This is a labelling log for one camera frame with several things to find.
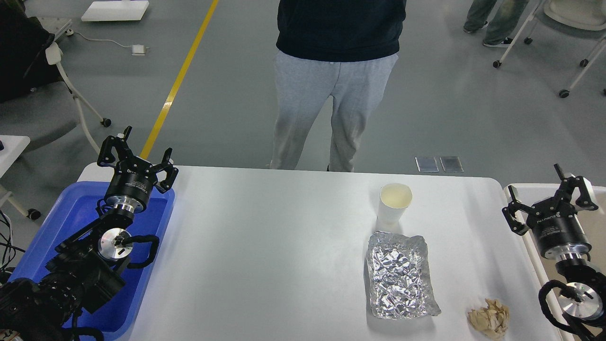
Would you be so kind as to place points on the left metal floor plate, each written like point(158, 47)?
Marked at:
point(427, 164)

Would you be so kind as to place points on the white paper cup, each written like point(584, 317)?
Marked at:
point(394, 199)

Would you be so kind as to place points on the right metal floor plate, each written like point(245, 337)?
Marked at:
point(452, 164)

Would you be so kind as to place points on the white power adapter with cable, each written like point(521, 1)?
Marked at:
point(135, 50)

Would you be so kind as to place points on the grey office chair left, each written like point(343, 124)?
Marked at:
point(37, 98)

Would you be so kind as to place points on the crumpled brown paper ball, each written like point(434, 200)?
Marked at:
point(492, 320)

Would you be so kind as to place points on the crumpled aluminium foil tray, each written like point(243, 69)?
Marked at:
point(399, 277)

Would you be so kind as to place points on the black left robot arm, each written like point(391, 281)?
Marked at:
point(86, 271)

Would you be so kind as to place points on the metal floor plate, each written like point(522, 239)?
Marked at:
point(452, 164)
point(427, 164)

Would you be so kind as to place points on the white flat board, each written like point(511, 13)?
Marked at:
point(115, 10)

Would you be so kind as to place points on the person in grey trousers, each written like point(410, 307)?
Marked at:
point(342, 50)

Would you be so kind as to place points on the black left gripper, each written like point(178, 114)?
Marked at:
point(130, 182)

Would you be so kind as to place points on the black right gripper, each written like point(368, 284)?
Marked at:
point(554, 223)

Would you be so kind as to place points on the white side table left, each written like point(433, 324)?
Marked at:
point(13, 147)

